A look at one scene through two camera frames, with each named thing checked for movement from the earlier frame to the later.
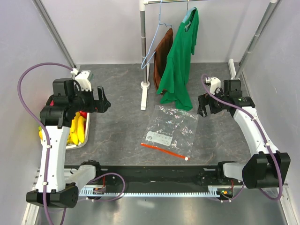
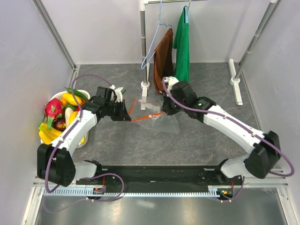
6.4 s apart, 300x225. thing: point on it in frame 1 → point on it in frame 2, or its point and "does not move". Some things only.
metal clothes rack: x=236 y=74 does not move
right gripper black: x=204 y=100 → x=166 y=107
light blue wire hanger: x=142 y=66 does not move
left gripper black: x=100 y=105 → x=123 y=115
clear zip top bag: x=172 y=130 → x=152 y=113
